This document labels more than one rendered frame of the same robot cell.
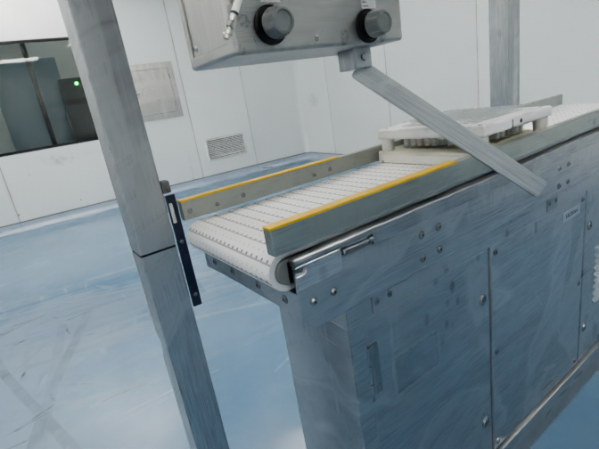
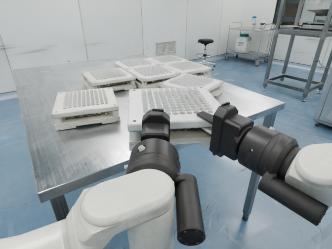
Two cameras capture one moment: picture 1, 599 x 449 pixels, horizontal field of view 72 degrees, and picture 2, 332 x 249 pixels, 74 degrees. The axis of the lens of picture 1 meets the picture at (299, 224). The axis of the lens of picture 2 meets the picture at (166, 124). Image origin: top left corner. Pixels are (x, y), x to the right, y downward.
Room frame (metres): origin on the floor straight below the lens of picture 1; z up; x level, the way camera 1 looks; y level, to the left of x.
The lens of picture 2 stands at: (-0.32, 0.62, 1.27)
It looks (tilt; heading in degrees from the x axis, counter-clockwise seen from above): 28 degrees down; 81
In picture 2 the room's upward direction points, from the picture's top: straight up
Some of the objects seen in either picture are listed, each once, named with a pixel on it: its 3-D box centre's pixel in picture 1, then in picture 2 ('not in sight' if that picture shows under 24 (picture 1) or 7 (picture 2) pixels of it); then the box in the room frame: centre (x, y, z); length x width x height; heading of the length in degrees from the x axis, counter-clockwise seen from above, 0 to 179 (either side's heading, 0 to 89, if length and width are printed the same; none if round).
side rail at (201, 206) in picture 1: (435, 135); not in sight; (1.02, -0.36, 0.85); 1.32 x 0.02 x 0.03; 123
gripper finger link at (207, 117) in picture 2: not in sight; (209, 116); (-0.16, 1.05, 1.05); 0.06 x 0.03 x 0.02; 121
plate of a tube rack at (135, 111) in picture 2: not in sight; (173, 104); (-0.22, 1.18, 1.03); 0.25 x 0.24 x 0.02; 179
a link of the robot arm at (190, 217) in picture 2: not in sight; (160, 204); (-0.30, 0.85, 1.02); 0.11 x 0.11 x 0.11; 81
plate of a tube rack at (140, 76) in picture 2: not in sight; (152, 72); (-0.20, 1.96, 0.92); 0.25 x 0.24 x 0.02; 22
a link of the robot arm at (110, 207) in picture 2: not in sight; (123, 219); (-0.35, 0.81, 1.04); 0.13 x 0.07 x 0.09; 17
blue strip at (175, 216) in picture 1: (184, 252); not in sight; (0.66, 0.20, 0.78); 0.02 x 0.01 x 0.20; 123
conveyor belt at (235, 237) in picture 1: (489, 154); not in sight; (0.92, -0.45, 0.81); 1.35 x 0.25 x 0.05; 123
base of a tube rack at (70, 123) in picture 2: not in sight; (88, 110); (-0.53, 1.55, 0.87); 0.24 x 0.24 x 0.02; 10
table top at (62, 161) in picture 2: not in sight; (121, 85); (-0.40, 1.99, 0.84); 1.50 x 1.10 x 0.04; 115
